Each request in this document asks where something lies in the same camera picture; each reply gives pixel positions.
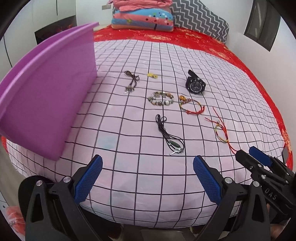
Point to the white wardrobe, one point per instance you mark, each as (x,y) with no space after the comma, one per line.
(25,25)

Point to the black wrist watch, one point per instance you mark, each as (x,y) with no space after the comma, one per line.
(195,85)

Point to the red patterned bedspread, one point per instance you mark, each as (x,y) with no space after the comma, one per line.
(185,37)

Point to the orange plastic bag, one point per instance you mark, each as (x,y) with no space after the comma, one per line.
(16,220)

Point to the purple plastic basin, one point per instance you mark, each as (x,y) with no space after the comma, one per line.
(46,92)

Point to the folded pink quilt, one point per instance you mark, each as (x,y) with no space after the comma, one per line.
(138,4)

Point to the colourful folded blankets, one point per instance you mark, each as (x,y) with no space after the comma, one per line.
(143,19)

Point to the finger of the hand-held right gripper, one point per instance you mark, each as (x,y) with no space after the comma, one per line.
(260,156)
(246,160)

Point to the dark window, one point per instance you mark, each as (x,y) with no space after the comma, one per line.
(261,25)

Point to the small yellow charm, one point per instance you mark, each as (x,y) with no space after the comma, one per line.
(151,75)

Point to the wall socket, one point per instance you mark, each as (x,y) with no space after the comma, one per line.
(107,6)

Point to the grey chevron pillow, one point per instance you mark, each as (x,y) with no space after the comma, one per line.
(198,18)

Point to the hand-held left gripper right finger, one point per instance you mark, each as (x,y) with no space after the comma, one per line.
(207,180)

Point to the white checked bed sheet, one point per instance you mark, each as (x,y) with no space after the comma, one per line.
(129,162)

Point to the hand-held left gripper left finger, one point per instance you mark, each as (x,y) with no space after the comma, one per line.
(89,180)

